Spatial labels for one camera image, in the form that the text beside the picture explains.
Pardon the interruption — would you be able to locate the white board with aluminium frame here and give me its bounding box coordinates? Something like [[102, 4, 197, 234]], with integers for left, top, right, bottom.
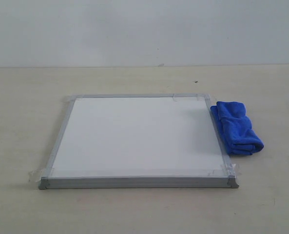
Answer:
[[39, 94, 239, 190]]

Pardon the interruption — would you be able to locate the clear tape back right corner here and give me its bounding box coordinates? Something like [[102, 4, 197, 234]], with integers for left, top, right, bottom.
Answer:
[[172, 94, 210, 102]]

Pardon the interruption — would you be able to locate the blue microfibre cloth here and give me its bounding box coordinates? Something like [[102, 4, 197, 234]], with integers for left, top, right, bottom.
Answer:
[[210, 101, 264, 156]]

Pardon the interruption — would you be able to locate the clear tape corner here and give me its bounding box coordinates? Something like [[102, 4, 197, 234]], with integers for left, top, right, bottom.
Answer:
[[62, 95, 77, 102], [28, 168, 54, 183], [207, 163, 241, 177], [172, 94, 210, 102]]

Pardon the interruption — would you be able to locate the clear tape front left corner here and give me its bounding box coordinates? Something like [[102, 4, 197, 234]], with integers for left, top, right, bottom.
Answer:
[[28, 168, 54, 183]]

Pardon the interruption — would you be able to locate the clear tape back left corner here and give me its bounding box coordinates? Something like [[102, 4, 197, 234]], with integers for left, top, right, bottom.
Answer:
[[62, 95, 77, 102]]

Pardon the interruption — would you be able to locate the clear tape front right corner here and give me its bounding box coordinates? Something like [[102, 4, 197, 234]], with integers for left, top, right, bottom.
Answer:
[[207, 163, 241, 177]]

